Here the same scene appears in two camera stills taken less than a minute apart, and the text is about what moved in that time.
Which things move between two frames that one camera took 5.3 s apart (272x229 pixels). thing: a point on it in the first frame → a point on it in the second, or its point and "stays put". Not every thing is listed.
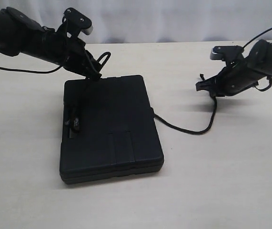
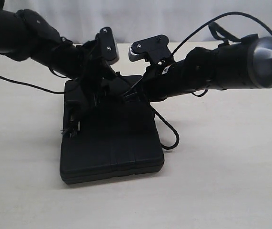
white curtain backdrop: x=138 y=21 stays put
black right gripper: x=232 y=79 → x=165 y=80
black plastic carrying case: x=109 y=130 stays put
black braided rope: x=107 y=57 → x=73 y=130
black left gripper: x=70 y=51 → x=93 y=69
